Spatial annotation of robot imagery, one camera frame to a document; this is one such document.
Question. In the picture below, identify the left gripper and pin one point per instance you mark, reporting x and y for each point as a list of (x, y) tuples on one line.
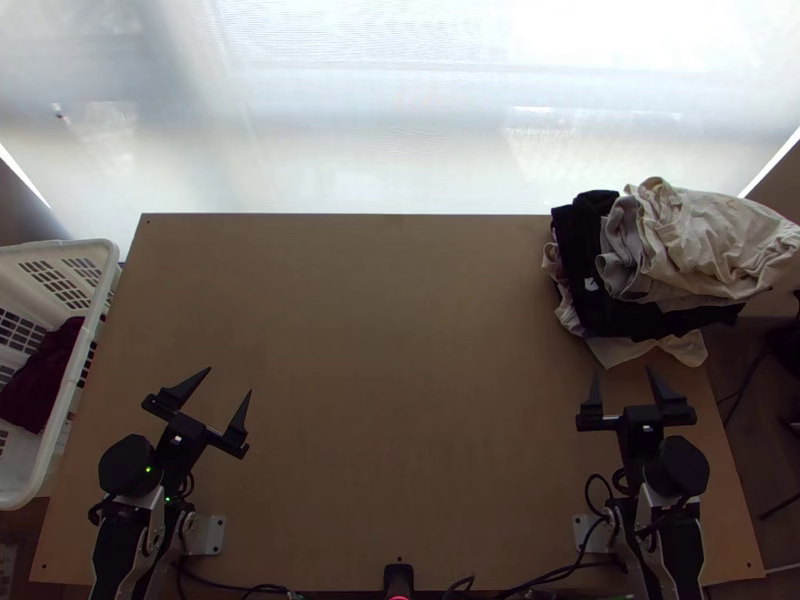
[(181, 440)]

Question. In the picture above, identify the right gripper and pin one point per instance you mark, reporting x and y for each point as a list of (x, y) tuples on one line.
[(644, 437)]

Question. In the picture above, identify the maroon t-shirt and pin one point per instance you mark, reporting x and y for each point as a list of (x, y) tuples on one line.
[(44, 375)]

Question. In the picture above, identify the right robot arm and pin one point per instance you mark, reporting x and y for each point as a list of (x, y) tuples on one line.
[(681, 465)]

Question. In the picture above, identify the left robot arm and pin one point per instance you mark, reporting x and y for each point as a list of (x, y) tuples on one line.
[(125, 465)]

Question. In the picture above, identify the heap of clothes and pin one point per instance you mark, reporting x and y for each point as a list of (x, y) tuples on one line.
[(687, 250)]

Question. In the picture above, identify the white laundry basket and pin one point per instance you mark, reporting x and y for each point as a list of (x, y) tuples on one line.
[(56, 256)]

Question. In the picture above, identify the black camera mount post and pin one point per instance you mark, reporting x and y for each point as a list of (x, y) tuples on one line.
[(398, 578)]

